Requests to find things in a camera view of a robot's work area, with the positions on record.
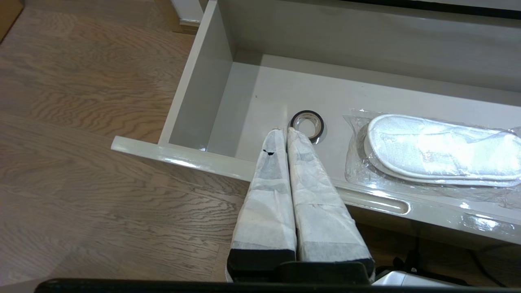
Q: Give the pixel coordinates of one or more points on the black tape roll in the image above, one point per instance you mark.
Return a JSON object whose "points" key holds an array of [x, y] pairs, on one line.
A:
{"points": [[320, 133]]}

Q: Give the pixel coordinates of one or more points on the white slippers in plastic bag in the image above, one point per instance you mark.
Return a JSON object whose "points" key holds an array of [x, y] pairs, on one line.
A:
{"points": [[439, 150]]}

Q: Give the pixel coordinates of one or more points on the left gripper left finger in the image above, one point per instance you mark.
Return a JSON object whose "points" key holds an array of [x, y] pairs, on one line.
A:
{"points": [[266, 211]]}

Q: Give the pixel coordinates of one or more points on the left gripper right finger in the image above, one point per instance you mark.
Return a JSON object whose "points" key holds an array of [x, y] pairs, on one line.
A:
{"points": [[321, 219]]}

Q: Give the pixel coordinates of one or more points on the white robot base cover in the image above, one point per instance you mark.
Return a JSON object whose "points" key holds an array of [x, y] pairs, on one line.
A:
{"points": [[411, 280]]}

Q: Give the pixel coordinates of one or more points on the brown wooden furniture piece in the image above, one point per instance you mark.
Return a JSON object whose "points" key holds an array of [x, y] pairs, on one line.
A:
{"points": [[8, 16]]}

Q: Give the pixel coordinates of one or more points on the white cabinet drawer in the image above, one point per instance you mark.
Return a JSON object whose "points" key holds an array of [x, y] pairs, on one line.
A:
{"points": [[285, 61]]}

